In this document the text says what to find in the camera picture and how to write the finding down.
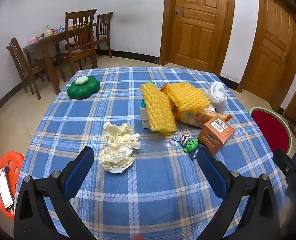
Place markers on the orange plastic stool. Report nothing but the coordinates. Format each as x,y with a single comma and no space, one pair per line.
9,162

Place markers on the teal and white carton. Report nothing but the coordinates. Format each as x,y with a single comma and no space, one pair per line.
145,118

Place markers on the pink packet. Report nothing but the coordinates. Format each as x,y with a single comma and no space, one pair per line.
33,40

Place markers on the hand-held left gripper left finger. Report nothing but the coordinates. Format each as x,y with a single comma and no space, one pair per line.
79,172

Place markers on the blue and white carton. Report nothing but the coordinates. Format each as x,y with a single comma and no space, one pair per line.
60,28

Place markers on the blue plaid tablecloth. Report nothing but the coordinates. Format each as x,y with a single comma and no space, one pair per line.
148,180

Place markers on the orange snack bag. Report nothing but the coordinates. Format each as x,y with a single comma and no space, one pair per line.
195,117

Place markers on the smartphone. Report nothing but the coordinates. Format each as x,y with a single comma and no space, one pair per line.
4,187

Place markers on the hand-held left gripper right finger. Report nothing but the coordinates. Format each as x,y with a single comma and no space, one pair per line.
212,172

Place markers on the tall wooden chair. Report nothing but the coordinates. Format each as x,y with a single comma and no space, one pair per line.
80,45

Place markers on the orange cardboard box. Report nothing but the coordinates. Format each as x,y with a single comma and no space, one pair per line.
216,135

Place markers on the white figurine bottle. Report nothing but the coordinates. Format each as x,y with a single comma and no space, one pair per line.
47,32

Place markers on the cream paper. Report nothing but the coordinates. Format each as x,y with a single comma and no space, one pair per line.
118,150

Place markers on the red bin with green rim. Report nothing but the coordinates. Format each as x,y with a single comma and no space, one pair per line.
270,127

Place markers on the yellow foam fruit net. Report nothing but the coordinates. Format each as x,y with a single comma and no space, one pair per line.
187,96
160,110

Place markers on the wooden dining table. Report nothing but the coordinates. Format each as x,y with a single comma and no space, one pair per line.
50,42

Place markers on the low wooden chair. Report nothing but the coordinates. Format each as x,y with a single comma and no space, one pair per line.
25,65

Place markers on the white tissue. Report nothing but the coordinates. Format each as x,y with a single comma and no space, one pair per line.
217,96

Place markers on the green clover-shaped box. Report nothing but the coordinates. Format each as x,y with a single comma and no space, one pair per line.
84,90

